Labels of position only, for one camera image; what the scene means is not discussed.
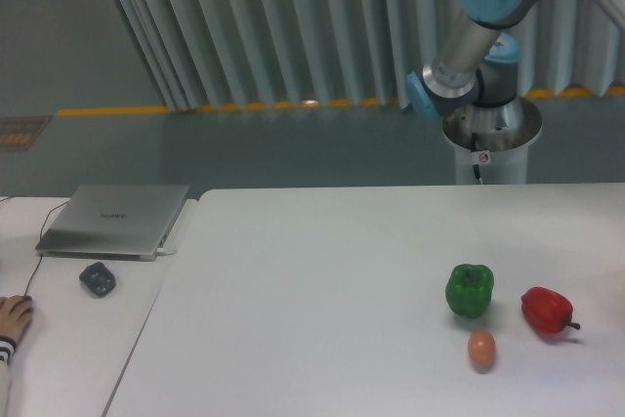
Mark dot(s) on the black computer mouse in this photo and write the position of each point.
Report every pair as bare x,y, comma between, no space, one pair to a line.
25,306

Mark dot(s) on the person's hand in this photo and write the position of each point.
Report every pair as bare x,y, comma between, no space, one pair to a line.
13,325

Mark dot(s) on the striped sleeve forearm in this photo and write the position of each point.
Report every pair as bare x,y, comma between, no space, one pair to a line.
7,349

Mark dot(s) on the silver closed laptop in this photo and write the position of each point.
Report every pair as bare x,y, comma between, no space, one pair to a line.
114,222

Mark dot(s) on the brown egg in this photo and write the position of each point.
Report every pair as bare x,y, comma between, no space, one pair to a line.
482,349

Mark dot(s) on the small black device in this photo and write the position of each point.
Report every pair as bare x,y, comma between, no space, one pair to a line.
98,279

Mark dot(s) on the red bell pepper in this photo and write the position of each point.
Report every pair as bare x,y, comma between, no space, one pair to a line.
547,311

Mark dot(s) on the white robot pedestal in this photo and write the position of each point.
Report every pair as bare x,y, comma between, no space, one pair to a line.
491,144

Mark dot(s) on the white folded curtain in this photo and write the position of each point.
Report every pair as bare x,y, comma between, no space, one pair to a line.
244,53

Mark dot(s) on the green bell pepper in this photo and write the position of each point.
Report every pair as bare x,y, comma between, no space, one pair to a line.
469,289

